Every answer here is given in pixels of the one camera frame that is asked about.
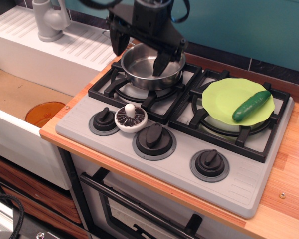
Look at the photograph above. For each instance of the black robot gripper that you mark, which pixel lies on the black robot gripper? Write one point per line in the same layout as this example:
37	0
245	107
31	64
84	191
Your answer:
150	22

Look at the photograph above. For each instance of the white brown toy mushroom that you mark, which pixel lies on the white brown toy mushroom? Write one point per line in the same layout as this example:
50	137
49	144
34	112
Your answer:
130	118

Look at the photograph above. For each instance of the green toy pickle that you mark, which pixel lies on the green toy pickle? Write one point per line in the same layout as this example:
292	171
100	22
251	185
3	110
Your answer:
250	105

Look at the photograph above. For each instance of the stainless steel pot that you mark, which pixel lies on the stainless steel pot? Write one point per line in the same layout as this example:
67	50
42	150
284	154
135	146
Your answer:
137	64

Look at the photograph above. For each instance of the black left stove knob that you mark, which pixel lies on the black left stove knob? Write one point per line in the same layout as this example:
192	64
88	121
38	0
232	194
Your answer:
103	123

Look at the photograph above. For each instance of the black stove knob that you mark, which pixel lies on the black stove knob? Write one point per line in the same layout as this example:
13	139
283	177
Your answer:
209	165
103	123
154	143

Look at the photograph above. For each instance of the lime green plate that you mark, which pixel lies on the lime green plate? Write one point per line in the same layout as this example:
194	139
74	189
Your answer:
221	98

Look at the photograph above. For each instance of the black middle stove knob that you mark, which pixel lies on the black middle stove knob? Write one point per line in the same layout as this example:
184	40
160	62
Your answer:
154	143

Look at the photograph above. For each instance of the black right stove knob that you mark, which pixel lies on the black right stove knob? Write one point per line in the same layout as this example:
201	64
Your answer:
209	165

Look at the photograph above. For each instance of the grey toy stove top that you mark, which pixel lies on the grey toy stove top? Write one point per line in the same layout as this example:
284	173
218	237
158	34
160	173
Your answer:
240	192

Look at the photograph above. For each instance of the black left burner grate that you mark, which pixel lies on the black left burner grate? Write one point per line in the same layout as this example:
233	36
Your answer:
114	90

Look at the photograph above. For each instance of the black burner grate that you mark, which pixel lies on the black burner grate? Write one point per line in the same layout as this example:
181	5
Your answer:
114	90
253	142

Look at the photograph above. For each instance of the black right burner grate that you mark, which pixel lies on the black right burner grate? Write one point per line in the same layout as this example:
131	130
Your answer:
253	142

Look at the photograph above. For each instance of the grey toy faucet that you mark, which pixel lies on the grey toy faucet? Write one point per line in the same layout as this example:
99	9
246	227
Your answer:
50	22

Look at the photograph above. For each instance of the white toy sink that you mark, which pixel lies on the white toy sink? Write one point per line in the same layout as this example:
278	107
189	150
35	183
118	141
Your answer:
34	72

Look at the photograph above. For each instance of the orange plastic sink drain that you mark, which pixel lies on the orange plastic sink drain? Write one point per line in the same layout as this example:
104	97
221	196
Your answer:
42	113

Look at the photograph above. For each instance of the wooden drawer front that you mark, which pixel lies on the wooden drawer front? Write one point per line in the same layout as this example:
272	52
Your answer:
42	199

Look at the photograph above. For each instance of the oven door with black handle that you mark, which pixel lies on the oven door with black handle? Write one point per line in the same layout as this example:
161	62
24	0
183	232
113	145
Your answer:
134	212

